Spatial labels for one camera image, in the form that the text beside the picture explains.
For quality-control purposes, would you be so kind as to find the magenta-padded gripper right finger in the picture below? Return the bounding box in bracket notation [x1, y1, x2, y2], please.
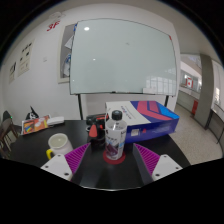
[132, 142, 184, 186]

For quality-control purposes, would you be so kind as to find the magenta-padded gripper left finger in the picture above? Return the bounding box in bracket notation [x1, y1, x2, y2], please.
[40, 142, 98, 186]

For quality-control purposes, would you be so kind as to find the clear black-capped water bottle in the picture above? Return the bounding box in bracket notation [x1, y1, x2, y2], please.
[104, 109, 129, 161]

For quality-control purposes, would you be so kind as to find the flat white device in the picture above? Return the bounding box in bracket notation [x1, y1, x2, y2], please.
[46, 115, 66, 127]

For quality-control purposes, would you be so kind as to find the orange colourful booklet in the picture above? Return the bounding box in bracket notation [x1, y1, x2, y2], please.
[21, 114, 52, 136]

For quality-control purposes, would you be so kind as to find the blue and red cardboard box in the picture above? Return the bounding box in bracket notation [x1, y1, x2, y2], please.
[105, 99, 181, 145]

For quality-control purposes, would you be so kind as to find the flat round red coaster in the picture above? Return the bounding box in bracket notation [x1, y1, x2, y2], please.
[102, 148, 127, 166]

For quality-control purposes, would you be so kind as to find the black and red power drill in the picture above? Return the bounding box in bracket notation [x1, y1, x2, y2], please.
[85, 112, 110, 150]

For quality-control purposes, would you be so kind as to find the black bag with white print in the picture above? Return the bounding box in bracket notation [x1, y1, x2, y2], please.
[25, 105, 41, 121]

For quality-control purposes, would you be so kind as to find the dark brown chair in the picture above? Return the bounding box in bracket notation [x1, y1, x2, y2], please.
[0, 110, 18, 158]

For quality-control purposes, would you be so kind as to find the grey notice board with papers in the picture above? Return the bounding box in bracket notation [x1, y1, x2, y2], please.
[56, 22, 77, 85]

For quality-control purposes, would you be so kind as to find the large whiteboard on stand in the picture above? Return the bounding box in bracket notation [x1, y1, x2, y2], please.
[68, 17, 178, 122]

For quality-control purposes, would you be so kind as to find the white ceiling fixture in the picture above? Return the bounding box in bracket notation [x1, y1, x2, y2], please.
[48, 11, 66, 21]

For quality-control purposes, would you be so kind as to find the white mug with yellow handle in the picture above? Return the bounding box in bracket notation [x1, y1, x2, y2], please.
[45, 132, 75, 161]

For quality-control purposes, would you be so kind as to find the small white wall poster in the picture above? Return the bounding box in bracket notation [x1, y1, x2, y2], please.
[7, 60, 18, 85]

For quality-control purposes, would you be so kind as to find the large white wall poster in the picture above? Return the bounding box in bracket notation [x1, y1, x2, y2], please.
[16, 39, 36, 78]

